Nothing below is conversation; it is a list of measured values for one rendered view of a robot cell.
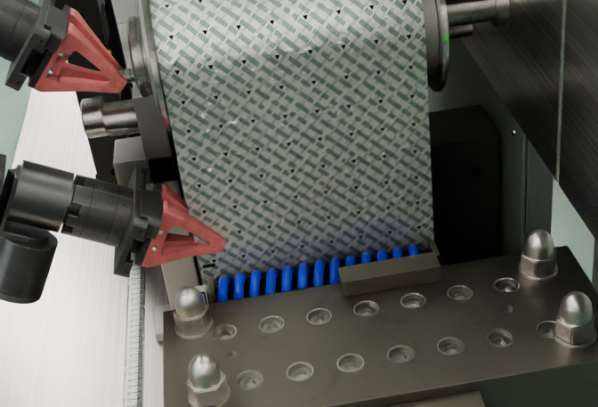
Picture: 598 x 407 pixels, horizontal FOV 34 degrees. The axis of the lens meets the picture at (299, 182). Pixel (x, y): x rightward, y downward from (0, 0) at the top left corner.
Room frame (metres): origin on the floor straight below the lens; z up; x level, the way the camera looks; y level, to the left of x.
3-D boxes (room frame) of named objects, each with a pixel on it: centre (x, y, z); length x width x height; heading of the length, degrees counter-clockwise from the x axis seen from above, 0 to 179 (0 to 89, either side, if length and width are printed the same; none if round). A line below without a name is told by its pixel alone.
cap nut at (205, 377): (0.61, 0.10, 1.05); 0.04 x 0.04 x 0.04
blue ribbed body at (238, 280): (0.75, -0.01, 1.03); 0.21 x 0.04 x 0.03; 93
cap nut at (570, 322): (0.62, -0.22, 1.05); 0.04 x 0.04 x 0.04
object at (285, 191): (0.78, -0.01, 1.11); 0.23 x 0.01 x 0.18; 93
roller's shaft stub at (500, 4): (0.85, -0.18, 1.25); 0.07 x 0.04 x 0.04; 93
